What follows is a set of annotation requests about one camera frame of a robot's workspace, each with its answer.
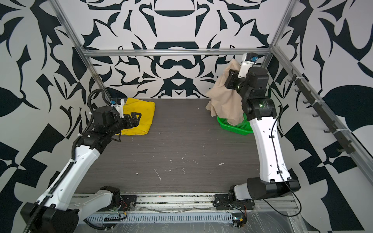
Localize yellow shorts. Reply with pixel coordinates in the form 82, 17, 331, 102
121, 98, 156, 136

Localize beige shorts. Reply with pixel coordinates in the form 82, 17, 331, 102
206, 59, 244, 126

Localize green plastic basket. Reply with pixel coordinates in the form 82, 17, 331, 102
217, 114, 254, 136

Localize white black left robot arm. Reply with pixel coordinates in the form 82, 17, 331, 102
20, 105, 142, 233

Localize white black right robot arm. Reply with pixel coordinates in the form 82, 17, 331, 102
224, 67, 301, 201

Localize small green-lit electronics board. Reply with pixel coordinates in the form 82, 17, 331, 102
232, 213, 247, 228

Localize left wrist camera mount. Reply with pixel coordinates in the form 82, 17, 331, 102
110, 98, 126, 118

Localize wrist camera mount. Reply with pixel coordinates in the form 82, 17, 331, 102
238, 52, 258, 78
110, 98, 126, 118

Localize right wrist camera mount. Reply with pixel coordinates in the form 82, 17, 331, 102
238, 52, 258, 78

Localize aluminium cage frame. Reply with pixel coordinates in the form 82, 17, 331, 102
50, 1, 373, 182

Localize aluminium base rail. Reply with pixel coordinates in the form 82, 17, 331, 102
52, 191, 299, 212

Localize white slotted cable duct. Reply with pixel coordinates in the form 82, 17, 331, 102
87, 212, 233, 224

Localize black wall hook rack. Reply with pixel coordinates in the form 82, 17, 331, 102
288, 69, 356, 154

